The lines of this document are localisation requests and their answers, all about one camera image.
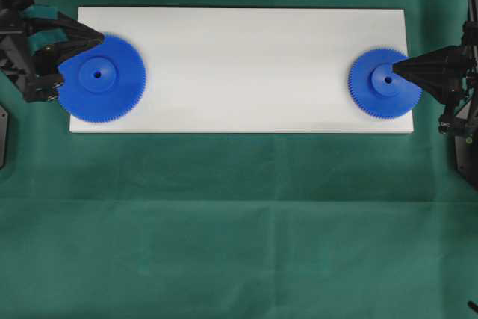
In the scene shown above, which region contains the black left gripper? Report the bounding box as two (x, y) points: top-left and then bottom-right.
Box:
(1, 0), (105, 102)

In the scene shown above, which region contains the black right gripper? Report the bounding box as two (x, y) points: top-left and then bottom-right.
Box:
(392, 20), (477, 104)

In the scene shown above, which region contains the small blue gear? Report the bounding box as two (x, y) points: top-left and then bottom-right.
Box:
(347, 48), (422, 120)

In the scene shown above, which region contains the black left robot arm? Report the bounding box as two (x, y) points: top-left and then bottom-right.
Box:
(1, 0), (105, 103)

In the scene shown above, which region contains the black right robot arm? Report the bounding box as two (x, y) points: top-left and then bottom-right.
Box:
(392, 0), (477, 187)

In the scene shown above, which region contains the large blue gear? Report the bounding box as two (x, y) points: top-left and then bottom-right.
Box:
(58, 34), (146, 123)

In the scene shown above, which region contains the white rectangular board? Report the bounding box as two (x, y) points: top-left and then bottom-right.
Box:
(69, 7), (414, 134)

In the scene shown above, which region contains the green table cloth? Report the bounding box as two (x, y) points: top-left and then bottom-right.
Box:
(1, 0), (477, 318)

